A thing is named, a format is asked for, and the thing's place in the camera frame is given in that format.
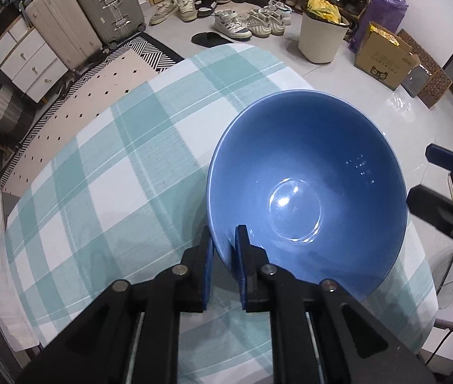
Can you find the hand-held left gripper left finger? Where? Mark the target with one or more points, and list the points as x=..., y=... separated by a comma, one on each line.
x=209, y=272

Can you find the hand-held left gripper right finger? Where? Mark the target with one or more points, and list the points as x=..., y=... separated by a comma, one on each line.
x=241, y=272

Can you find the blue bowl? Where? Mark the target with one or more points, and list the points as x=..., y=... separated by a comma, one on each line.
x=310, y=168

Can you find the brown patterned boards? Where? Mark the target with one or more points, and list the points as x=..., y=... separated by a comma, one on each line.
x=434, y=84

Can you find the cardboard box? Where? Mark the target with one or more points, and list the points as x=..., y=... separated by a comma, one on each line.
x=382, y=64

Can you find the teal checked tablecloth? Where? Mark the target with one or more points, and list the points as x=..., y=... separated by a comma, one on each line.
x=110, y=168

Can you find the purple bag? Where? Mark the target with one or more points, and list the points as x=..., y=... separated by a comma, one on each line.
x=386, y=8

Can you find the white trash bin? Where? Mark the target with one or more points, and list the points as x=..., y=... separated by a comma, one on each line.
x=320, y=44

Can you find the black slide sandal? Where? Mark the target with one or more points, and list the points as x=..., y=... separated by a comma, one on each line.
x=210, y=39

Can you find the group of assorted sneakers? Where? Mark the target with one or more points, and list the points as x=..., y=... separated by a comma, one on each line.
x=230, y=24

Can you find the white grey laundry basket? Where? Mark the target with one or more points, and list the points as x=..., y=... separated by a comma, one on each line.
x=2, y=108

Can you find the white drawer cabinet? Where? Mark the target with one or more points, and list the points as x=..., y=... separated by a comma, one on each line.
x=30, y=64

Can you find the silver suitcase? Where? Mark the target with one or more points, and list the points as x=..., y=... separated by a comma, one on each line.
x=106, y=4

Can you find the beige suitcase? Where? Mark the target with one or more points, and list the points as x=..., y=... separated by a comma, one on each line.
x=62, y=24

